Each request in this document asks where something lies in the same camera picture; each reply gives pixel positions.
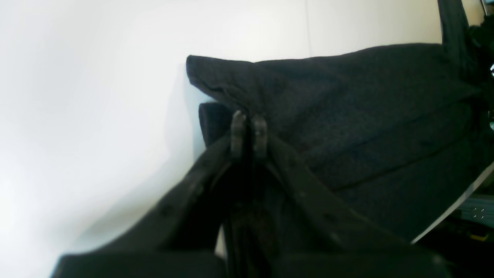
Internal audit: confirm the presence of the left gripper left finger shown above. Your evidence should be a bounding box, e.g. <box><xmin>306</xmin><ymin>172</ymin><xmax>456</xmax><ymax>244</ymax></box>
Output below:
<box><xmin>52</xmin><ymin>111</ymin><xmax>246</xmax><ymax>278</ymax></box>

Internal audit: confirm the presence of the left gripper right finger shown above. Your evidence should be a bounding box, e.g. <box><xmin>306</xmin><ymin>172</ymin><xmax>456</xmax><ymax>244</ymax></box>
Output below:
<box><xmin>251</xmin><ymin>116</ymin><xmax>452</xmax><ymax>278</ymax></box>

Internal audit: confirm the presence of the black T-shirt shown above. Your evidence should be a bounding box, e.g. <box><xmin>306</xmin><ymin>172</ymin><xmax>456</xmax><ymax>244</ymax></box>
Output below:
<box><xmin>186</xmin><ymin>0</ymin><xmax>493</xmax><ymax>242</ymax></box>

